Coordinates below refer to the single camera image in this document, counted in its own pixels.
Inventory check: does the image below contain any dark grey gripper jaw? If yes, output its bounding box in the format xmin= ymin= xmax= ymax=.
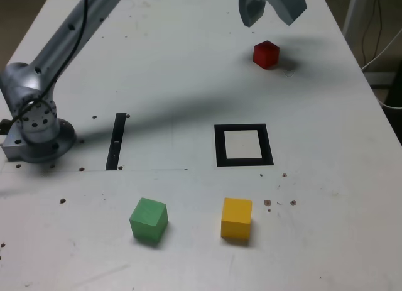
xmin=237 ymin=0 xmax=268 ymax=28

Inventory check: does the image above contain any yellow cube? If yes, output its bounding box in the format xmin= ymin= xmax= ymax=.
xmin=220 ymin=197 xmax=253 ymax=240

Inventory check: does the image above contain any black tape square outline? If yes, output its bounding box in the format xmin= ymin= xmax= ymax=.
xmin=214 ymin=123 xmax=274 ymax=168

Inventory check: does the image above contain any red cube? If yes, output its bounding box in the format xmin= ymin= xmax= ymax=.
xmin=253 ymin=40 xmax=281 ymax=70

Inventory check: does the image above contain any white background cable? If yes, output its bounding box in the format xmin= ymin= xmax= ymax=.
xmin=360 ymin=28 xmax=402 ymax=110

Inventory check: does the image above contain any black background cable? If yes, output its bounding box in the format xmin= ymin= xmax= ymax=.
xmin=361 ymin=0 xmax=384 ymax=65

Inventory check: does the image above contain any green cube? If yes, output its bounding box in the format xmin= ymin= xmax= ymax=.
xmin=129 ymin=197 xmax=169 ymax=243

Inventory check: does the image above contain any black tape strip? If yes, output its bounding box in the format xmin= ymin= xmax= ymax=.
xmin=105 ymin=113 xmax=128 ymax=172

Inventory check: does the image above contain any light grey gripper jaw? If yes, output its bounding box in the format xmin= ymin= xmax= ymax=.
xmin=271 ymin=0 xmax=307 ymax=26

